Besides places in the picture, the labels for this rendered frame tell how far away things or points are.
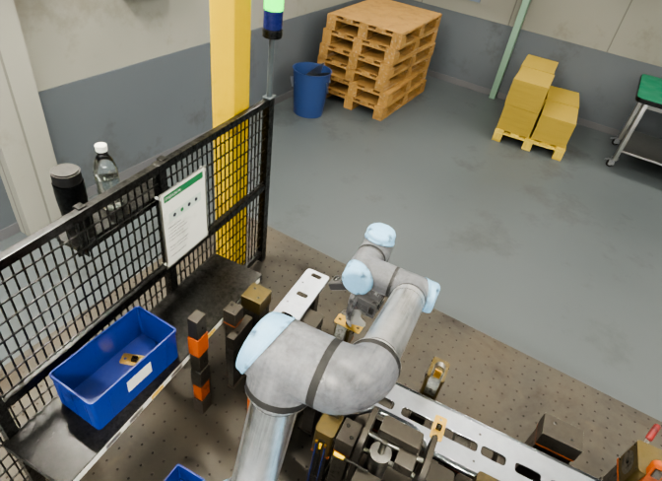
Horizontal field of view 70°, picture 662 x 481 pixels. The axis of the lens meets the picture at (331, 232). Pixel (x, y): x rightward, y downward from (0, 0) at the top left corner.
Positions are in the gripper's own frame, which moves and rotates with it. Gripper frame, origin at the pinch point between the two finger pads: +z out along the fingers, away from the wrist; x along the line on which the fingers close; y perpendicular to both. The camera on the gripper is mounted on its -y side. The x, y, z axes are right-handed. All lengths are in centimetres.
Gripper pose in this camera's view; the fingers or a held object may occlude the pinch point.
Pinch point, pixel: (350, 319)
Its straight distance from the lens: 142.5
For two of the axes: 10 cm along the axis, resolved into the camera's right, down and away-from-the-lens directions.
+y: 8.7, 4.0, -3.0
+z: -1.5, 7.7, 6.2
